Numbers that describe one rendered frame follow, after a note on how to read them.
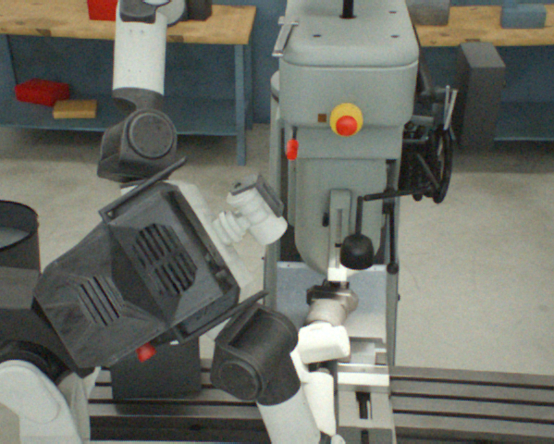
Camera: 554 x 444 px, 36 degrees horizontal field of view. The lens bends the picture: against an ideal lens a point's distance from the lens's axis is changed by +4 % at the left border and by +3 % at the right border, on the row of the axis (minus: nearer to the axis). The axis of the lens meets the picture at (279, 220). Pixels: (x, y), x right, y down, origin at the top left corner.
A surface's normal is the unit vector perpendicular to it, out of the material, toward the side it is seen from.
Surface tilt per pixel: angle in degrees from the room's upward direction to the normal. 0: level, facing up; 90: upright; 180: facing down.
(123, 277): 75
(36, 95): 90
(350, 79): 90
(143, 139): 61
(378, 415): 0
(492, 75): 90
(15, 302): 13
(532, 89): 90
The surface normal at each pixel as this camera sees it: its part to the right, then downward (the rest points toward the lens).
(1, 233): 0.00, -0.88
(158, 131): 0.46, -0.07
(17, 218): -0.38, 0.38
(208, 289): -0.16, 0.04
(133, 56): 0.00, -0.11
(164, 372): 0.14, 0.47
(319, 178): -0.14, 0.47
